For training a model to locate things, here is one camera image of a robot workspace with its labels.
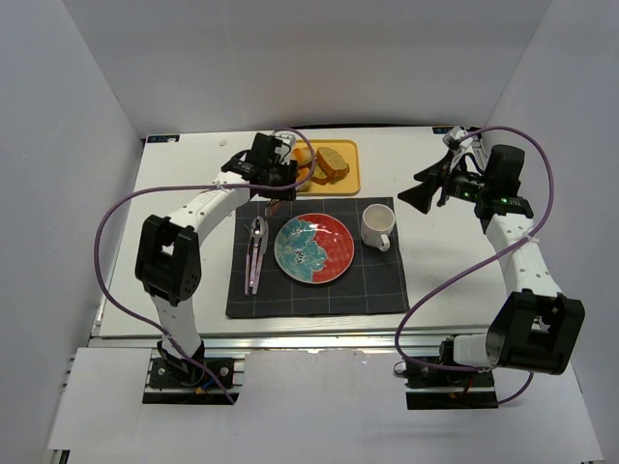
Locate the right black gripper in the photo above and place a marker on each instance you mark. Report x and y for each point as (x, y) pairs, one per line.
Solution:
(443, 182)

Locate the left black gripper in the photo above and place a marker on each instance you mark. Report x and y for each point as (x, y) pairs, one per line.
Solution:
(279, 188)

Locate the orange white bagel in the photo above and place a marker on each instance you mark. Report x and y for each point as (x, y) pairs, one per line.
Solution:
(304, 173)

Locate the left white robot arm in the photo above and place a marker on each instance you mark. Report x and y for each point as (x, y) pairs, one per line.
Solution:
(168, 262)

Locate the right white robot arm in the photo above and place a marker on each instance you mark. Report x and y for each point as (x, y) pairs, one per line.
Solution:
(537, 327)

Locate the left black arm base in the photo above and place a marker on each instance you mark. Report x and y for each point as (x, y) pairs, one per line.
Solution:
(167, 385)

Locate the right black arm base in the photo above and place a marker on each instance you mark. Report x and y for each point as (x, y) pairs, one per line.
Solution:
(429, 389)

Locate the lower brown bread slice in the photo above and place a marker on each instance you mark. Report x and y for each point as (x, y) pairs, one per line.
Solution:
(323, 173)

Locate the brown bread slice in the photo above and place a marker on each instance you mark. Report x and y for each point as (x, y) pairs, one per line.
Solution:
(332, 163)
(323, 173)

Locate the round striped bread roll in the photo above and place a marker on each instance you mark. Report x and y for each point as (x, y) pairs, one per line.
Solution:
(303, 156)

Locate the upper brown bread slice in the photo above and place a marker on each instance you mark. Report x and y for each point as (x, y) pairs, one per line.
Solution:
(332, 163)

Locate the right blue table label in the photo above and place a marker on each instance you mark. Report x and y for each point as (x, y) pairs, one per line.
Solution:
(441, 130)

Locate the blue table label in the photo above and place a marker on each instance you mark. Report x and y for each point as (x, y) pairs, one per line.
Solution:
(441, 130)
(163, 138)

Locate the red and teal plate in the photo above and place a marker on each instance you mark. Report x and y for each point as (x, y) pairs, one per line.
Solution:
(314, 248)

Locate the white mug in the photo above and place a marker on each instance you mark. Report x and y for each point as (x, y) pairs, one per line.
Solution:
(378, 222)

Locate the yellow tray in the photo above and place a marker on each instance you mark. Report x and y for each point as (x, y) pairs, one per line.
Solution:
(349, 184)

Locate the dark checked placemat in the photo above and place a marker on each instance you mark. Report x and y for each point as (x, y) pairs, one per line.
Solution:
(374, 283)

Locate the left blue table label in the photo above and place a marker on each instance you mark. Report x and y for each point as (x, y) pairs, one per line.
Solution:
(163, 138)

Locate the silver spoon pink handle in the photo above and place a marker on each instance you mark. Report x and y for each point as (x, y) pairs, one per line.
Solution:
(259, 231)

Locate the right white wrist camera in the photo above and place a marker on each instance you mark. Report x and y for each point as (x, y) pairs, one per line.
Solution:
(457, 141)

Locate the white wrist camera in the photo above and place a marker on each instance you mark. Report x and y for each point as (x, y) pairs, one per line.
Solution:
(286, 142)
(457, 141)

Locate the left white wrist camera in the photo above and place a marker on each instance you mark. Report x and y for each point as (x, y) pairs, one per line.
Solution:
(286, 142)

